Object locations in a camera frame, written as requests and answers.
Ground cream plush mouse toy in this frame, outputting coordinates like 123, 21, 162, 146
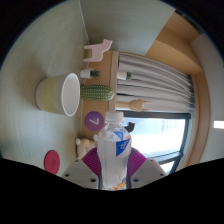
74, 134, 99, 160

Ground ceiling light strips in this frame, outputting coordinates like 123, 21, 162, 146
213, 120, 224, 130

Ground black horse figure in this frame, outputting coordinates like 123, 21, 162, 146
123, 121, 136, 134

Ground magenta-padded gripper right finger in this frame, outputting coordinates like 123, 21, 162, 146
127, 147, 167, 190

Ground grey-white curtain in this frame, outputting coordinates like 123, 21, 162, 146
116, 52, 196, 114

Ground pink horse figure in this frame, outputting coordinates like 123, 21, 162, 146
82, 38, 114, 63

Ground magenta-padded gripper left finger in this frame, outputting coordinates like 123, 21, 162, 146
61, 147, 100, 191

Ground clear plastic water bottle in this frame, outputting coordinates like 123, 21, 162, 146
95, 111, 133, 191

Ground green ceramic cactus figure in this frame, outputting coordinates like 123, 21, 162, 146
79, 84, 116, 102

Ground purple round number sign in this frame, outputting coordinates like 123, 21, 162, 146
83, 110, 105, 132

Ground grey-green desk partition panel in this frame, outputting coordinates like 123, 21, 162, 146
79, 0, 177, 56

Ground pale yellow cup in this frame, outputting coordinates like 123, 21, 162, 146
35, 72, 82, 118

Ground wooden hand model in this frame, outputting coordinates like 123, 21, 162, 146
115, 98, 153, 113

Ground flat round red coaster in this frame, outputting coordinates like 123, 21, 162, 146
43, 149, 61, 176

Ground wooden desk ledge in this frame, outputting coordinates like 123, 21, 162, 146
79, 49, 120, 141

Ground dark-framed window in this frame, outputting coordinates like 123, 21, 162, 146
123, 111, 193, 176

